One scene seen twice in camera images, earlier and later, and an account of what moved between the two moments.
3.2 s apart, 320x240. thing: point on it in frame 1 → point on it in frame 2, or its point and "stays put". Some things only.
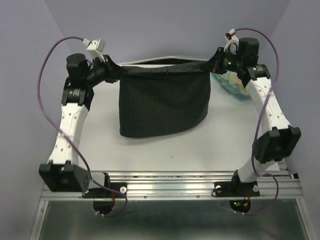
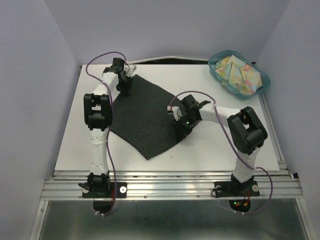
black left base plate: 99,193 stays put
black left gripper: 107,66 → 127,89
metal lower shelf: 169,220 stays put
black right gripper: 215,63 → 180,131
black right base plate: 230,189 stays put
